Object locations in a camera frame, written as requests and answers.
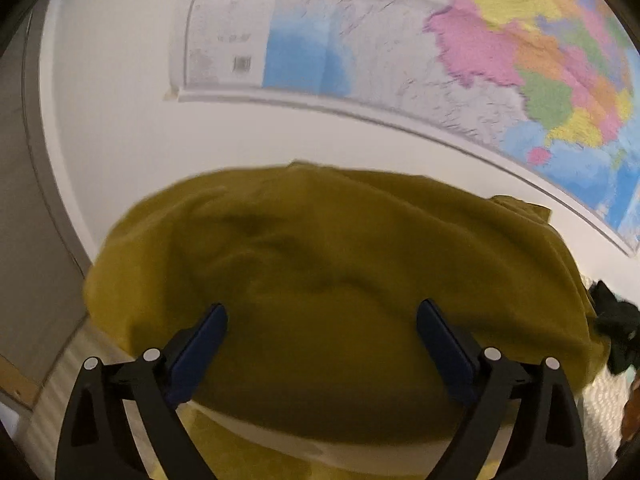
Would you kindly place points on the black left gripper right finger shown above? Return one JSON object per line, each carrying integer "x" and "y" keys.
{"x": 546, "y": 440}

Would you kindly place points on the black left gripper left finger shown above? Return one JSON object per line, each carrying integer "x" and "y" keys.
{"x": 96, "y": 440}

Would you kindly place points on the mustard yellow garment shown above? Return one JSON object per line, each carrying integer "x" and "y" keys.
{"x": 321, "y": 271}

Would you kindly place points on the white patterned blanket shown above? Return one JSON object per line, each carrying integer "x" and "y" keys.
{"x": 601, "y": 408}

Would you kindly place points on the white pillow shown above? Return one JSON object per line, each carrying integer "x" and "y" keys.
{"x": 403, "y": 459}

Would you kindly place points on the yellow-green bed sheet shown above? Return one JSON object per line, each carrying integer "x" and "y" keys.
{"x": 231, "y": 457}

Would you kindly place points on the black garment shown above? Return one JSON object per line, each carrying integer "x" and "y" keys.
{"x": 619, "y": 321}

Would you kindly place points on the brown wooden door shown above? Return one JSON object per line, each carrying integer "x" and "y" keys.
{"x": 43, "y": 263}

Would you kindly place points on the colourful wall map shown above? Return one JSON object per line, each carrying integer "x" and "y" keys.
{"x": 551, "y": 84}

